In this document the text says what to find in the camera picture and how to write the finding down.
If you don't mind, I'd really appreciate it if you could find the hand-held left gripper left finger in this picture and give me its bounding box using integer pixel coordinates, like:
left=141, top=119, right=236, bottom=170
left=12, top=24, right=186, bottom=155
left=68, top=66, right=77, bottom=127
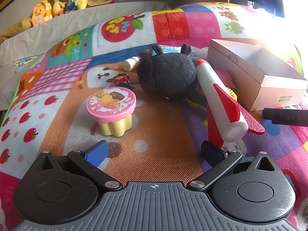
left=34, top=140, right=123, bottom=192

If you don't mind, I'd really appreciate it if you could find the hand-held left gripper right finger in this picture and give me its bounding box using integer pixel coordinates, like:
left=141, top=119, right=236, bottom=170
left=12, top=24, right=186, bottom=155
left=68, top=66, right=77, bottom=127
left=187, top=141, right=277, bottom=192

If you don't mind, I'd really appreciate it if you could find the pink-lidded yellow pudding toy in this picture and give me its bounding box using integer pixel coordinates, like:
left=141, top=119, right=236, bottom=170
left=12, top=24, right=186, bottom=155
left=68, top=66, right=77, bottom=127
left=87, top=87, right=137, bottom=136

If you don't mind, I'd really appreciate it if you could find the white red foam rocket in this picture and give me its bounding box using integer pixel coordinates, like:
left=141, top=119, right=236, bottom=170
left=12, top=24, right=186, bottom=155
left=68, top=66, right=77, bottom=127
left=194, top=59, right=265, bottom=151

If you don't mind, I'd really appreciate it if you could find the pink round toy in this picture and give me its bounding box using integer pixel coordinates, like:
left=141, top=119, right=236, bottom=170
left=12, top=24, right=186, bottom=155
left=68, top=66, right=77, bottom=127
left=214, top=69, right=237, bottom=89

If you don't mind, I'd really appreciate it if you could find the small red doll figure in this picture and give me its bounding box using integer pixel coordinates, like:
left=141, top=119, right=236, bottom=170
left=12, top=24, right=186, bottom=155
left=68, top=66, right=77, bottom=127
left=109, top=73, right=135, bottom=90

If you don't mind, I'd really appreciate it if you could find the black cylindrical tube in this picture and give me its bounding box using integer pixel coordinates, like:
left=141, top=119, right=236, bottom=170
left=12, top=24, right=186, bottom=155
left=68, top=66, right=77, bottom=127
left=262, top=108, right=308, bottom=127

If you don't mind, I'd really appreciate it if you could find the pink cardboard box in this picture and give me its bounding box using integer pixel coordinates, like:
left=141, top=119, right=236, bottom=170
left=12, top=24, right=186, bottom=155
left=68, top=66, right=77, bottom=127
left=207, top=38, right=308, bottom=111

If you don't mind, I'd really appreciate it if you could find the black plush toy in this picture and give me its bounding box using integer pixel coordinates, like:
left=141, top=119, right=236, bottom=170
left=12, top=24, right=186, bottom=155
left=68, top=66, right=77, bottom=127
left=137, top=44, right=210, bottom=106

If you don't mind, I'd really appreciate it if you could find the small white toy bottle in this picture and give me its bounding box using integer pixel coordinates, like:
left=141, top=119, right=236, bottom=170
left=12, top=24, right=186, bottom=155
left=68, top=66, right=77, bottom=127
left=122, top=56, right=142, bottom=72

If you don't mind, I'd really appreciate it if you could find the colourful cartoon play mat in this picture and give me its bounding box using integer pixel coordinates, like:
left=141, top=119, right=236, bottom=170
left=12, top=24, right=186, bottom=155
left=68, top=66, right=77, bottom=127
left=0, top=2, right=308, bottom=231

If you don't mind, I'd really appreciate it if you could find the yellow ribbed toy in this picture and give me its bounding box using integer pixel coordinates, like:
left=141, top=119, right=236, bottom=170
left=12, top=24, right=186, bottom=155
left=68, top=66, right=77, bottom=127
left=226, top=88, right=239, bottom=100

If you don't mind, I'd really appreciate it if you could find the long yellow plush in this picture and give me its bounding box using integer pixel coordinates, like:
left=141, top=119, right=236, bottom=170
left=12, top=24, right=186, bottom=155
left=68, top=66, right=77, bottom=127
left=0, top=18, right=33, bottom=42

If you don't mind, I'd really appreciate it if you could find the orange duck plush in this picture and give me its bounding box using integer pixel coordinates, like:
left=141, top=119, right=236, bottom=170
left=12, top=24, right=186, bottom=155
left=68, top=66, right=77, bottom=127
left=49, top=0, right=65, bottom=17

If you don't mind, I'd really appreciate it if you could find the blue yellow plastic chain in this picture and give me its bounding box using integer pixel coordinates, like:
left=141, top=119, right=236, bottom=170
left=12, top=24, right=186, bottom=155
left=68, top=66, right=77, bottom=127
left=13, top=56, right=38, bottom=74

